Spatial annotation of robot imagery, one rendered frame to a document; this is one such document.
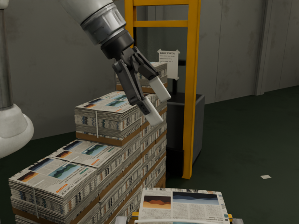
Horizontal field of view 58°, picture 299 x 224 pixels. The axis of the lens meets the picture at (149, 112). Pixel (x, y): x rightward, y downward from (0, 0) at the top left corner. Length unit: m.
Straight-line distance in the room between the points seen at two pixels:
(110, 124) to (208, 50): 4.16
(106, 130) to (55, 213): 0.63
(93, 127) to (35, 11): 2.51
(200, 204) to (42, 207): 0.88
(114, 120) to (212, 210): 1.01
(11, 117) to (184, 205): 0.74
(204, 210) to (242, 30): 5.69
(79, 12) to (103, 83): 3.85
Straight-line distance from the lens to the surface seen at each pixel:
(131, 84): 0.57
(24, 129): 1.25
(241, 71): 6.58
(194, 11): 2.63
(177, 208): 0.93
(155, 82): 0.72
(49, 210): 1.53
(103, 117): 1.81
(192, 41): 2.63
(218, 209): 0.96
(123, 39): 0.61
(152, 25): 2.77
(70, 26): 4.20
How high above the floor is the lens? 1.60
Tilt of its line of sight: 18 degrees down
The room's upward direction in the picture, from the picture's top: straight up
